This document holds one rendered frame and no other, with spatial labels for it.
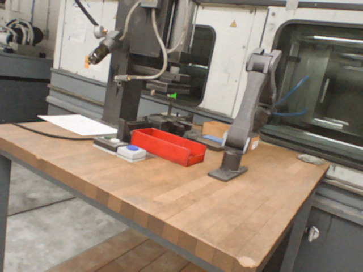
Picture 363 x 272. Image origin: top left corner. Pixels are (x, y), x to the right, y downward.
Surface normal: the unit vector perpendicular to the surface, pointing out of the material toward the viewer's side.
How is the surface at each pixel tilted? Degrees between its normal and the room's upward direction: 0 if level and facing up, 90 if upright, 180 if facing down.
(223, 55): 90
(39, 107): 90
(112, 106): 90
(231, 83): 90
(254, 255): 0
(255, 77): 74
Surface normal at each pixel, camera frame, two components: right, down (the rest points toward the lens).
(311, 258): -0.57, 0.07
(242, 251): 0.18, -0.96
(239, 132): -0.37, -0.17
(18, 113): 0.80, 0.27
